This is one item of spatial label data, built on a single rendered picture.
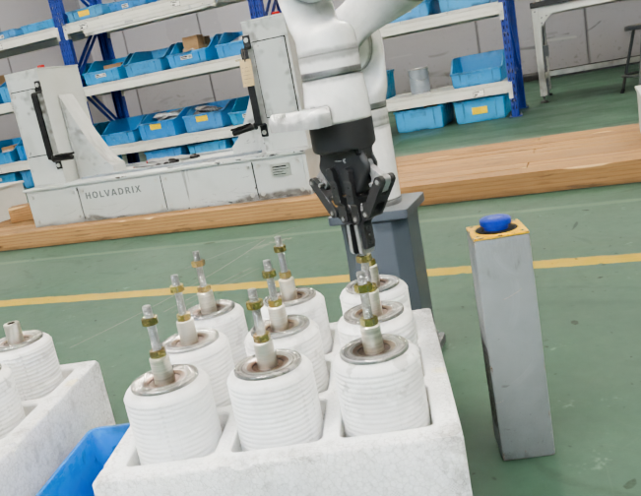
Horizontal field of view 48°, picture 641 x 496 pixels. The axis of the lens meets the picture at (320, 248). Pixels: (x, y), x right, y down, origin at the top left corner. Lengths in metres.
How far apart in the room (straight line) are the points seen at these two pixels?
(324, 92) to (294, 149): 2.19
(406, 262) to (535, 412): 0.40
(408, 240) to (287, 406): 0.58
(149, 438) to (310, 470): 0.18
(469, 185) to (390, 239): 1.46
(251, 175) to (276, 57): 0.49
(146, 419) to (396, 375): 0.27
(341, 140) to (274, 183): 2.19
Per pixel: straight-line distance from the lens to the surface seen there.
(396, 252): 1.28
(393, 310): 0.90
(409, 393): 0.78
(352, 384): 0.77
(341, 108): 0.82
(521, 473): 1.03
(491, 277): 0.95
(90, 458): 1.11
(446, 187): 2.73
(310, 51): 0.83
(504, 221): 0.95
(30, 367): 1.13
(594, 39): 9.05
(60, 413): 1.10
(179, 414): 0.81
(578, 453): 1.07
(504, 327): 0.97
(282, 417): 0.79
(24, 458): 1.02
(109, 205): 3.44
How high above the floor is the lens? 0.55
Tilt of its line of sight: 13 degrees down
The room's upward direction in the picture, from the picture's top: 11 degrees counter-clockwise
